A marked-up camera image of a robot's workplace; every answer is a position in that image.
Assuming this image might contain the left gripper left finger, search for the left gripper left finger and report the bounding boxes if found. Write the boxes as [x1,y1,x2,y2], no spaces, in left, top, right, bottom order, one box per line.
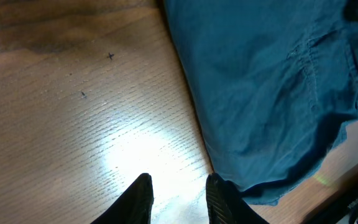
[91,173,154,224]

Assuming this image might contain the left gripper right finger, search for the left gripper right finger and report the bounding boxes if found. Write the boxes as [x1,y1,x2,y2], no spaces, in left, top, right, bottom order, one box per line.
[206,173,269,224]

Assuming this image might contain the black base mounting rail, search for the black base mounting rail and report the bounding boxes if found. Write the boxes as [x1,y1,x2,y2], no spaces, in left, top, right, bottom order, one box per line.
[302,170,358,224]

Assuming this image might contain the blue denim shorts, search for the blue denim shorts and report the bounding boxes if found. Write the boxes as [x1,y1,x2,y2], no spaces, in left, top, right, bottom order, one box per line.
[164,0,358,205]

